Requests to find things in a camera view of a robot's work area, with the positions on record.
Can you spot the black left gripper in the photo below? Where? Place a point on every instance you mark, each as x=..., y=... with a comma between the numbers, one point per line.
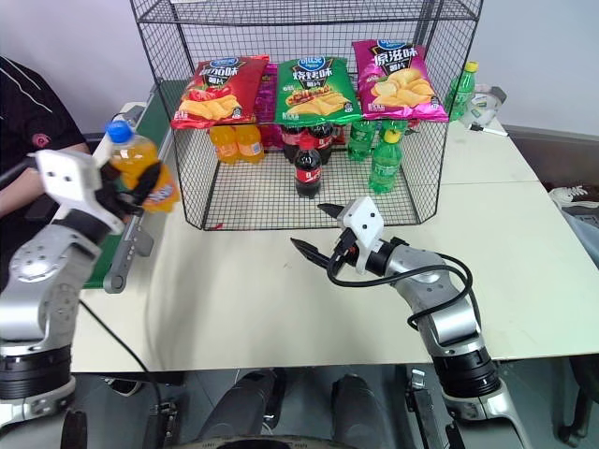
x=117, y=198

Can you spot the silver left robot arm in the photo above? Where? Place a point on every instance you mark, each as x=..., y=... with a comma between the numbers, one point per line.
x=37, y=299

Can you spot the black metal stand post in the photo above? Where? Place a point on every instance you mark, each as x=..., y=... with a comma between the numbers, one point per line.
x=166, y=423
x=428, y=411

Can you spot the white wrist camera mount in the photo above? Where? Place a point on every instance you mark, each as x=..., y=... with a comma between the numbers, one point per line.
x=65, y=175
x=365, y=222

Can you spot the orange soda bottle blue cap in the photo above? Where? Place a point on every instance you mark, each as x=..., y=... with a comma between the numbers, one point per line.
x=135, y=159

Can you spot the red potato chip bag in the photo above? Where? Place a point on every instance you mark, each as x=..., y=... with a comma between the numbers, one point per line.
x=220, y=91

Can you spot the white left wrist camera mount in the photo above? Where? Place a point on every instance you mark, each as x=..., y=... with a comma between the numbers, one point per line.
x=65, y=175

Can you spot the cola bottle red cap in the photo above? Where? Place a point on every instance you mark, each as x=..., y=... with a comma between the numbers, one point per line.
x=309, y=170

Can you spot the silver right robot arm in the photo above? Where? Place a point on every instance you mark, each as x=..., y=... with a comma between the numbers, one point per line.
x=444, y=322

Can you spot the green soda bottle yellow cap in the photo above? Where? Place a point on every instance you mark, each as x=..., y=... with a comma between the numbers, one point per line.
x=386, y=163
x=461, y=93

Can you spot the purple snack bag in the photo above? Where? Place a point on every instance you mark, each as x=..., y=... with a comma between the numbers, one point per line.
x=267, y=93

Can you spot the white marker pen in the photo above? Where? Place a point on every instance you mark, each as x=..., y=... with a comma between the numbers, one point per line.
x=489, y=130

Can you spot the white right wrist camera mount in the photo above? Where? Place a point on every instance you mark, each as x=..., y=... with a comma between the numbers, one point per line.
x=365, y=222

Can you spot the magenta potato chip bag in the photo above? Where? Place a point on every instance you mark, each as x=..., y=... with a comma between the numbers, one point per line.
x=398, y=79

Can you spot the green conveyor belt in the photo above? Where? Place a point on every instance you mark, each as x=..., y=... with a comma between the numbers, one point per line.
x=152, y=117

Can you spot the person in black shirt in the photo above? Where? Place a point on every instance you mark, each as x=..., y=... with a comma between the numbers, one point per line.
x=33, y=121

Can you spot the dark grey rounded shape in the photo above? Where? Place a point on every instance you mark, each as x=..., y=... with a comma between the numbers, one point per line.
x=362, y=411
x=243, y=407

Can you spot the white sneaker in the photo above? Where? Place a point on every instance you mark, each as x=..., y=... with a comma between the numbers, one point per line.
x=573, y=195

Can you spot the green potato chip bag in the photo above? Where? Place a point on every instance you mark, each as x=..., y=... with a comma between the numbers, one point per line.
x=313, y=91

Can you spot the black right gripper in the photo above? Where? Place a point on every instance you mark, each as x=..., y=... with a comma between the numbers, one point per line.
x=346, y=248

